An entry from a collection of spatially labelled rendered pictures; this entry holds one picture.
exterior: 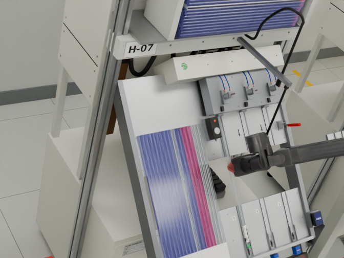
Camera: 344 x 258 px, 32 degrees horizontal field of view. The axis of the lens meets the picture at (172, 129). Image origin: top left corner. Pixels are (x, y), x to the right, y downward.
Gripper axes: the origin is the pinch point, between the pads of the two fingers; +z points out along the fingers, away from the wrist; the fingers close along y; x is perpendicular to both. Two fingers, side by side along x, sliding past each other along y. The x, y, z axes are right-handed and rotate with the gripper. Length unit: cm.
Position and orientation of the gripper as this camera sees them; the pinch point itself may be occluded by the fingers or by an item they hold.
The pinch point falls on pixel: (231, 167)
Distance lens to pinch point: 219.8
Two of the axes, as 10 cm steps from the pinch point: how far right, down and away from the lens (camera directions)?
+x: 2.2, 9.8, -0.4
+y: -8.3, 1.6, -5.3
